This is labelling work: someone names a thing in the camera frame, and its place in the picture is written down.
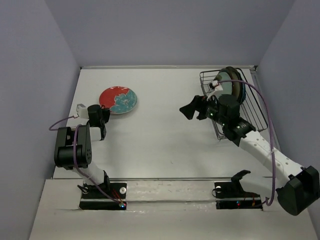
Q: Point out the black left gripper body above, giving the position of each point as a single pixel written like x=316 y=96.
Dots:
x=105 y=114

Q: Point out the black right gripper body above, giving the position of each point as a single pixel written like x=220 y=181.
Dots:
x=211 y=111

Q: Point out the teal scalloped beaded plate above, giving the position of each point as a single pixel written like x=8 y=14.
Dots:
x=244 y=91

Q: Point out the mint green flower plate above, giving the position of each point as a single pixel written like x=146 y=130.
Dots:
x=227 y=87

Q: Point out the grey rimmed cream plate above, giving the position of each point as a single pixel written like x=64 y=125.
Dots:
x=227 y=69

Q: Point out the red and blue floral plate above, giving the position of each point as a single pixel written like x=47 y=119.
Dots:
x=118 y=99

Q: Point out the dark teal blossom plate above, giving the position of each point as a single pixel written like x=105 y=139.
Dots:
x=236 y=86

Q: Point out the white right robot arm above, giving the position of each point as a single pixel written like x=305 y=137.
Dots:
x=294 y=186

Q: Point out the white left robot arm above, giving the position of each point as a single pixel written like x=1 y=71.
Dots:
x=73 y=147

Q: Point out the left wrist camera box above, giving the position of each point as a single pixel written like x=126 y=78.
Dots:
x=81 y=112

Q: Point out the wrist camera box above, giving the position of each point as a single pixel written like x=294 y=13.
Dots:
x=81 y=112
x=216 y=87

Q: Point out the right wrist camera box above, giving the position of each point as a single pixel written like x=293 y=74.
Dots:
x=216 y=87

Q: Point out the black wire dish rack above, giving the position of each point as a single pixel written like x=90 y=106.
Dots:
x=251 y=109

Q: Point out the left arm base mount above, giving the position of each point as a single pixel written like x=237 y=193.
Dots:
x=92 y=199

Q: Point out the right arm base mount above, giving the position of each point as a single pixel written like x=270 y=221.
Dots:
x=229 y=197

